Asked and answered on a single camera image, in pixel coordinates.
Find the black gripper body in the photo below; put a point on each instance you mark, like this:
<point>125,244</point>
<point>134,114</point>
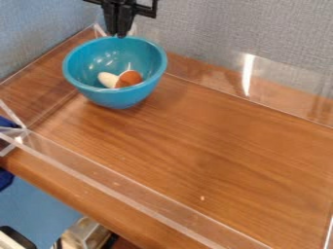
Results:
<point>143,10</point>

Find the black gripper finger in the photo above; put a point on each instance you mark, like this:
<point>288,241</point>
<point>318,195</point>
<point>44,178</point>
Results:
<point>126,18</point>
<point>110,19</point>

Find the brown and white toy mushroom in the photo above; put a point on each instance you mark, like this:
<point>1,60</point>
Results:
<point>126,79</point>

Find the blue plastic bowl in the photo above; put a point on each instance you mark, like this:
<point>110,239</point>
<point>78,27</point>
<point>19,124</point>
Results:
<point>114,55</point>

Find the clear acrylic back barrier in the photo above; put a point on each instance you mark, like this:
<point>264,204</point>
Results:
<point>224,96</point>

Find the clear acrylic barrier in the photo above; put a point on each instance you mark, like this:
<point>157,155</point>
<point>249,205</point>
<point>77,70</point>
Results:
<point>145,216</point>
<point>224,96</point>

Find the blue cloth at edge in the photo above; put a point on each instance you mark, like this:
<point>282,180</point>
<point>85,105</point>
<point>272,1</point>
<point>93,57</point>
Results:
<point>6,175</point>

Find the clear acrylic front barrier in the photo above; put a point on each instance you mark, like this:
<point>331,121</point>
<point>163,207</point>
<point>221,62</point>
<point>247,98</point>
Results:
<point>145,216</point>

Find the black white device corner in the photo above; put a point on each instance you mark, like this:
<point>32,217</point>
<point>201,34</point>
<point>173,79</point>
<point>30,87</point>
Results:
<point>13,240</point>

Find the metal frame under table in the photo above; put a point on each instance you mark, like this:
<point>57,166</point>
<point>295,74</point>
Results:
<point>86,234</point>

